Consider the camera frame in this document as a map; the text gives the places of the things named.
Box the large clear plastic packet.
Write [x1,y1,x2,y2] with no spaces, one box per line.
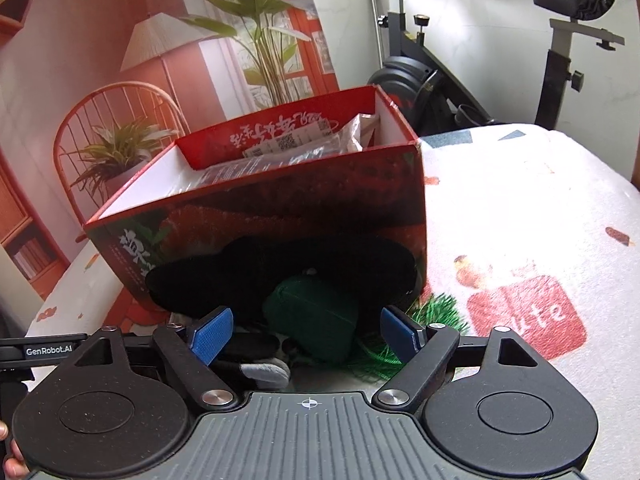
[194,142,352,187]

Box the white cartoon printed blanket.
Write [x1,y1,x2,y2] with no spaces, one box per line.
[25,125,640,397]

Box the grey white soft cloth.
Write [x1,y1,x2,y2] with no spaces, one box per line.
[239,360,292,389]

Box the green knit item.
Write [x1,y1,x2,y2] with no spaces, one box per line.
[262,274,362,365]

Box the black exercise bike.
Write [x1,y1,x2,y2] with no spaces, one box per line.
[344,0,627,132]

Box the black eye mask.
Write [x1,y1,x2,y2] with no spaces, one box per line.
[145,235,419,332]

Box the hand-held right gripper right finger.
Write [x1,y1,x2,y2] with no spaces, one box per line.
[372,306,547,414]

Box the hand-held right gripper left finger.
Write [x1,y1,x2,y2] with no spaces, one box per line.
[75,306,237,410]

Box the red cardboard box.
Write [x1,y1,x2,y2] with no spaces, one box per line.
[82,85,429,312]

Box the person's left hand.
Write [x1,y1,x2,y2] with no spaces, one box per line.
[0,420,30,480]

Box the small clear plastic packet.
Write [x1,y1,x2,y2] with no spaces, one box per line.
[337,114,382,154]

